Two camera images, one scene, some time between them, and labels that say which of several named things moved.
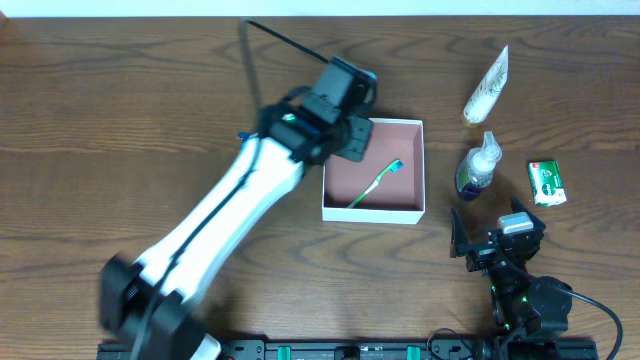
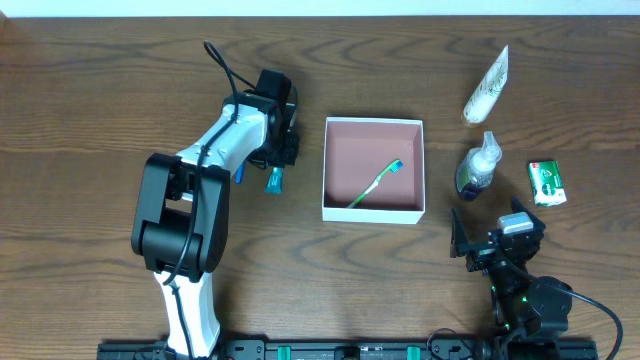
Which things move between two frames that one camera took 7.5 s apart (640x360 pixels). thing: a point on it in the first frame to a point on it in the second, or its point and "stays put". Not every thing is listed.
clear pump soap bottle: x=476 y=169 stays put
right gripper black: x=482 y=251 stays put
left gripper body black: x=357 y=138 to x=288 y=147
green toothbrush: x=394 y=167 stays put
